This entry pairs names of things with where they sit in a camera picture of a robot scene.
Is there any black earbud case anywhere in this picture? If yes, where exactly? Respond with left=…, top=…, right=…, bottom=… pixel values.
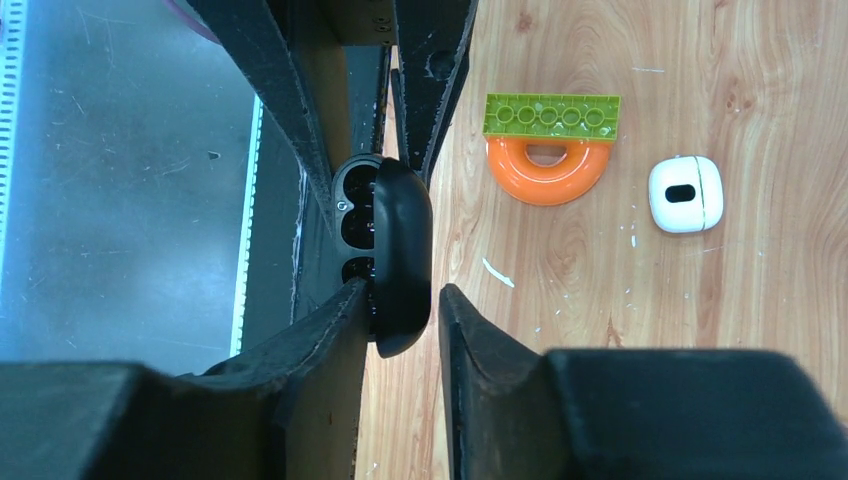
left=331, top=154, right=433, bottom=358

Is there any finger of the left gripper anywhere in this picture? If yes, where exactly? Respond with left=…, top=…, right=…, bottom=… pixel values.
left=189, top=0, right=333, bottom=228
left=390, top=0, right=478, bottom=185

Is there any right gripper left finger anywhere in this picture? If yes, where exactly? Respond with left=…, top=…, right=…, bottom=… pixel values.
left=1, top=280, right=368, bottom=479

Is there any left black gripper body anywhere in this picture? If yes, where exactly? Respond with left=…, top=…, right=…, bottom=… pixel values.
left=266, top=0, right=397, bottom=47

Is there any white earbud charging case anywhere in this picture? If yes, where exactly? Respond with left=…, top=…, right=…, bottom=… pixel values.
left=648, top=156, right=724, bottom=234

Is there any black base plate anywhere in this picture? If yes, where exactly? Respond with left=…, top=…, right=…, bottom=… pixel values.
left=238, top=46, right=392, bottom=352

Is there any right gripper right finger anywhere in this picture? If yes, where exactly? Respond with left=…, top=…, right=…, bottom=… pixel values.
left=439, top=284, right=847, bottom=479

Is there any green toy brick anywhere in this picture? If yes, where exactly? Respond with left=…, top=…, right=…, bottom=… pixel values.
left=482, top=93, right=621, bottom=142

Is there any orange half ring block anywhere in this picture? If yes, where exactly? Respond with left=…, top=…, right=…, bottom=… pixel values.
left=486, top=136, right=613, bottom=206

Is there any slotted cable duct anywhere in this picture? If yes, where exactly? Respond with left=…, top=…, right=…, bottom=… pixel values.
left=1, top=0, right=29, bottom=285

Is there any white plastic scrap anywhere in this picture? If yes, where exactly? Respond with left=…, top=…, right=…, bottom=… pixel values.
left=481, top=257, right=515, bottom=288

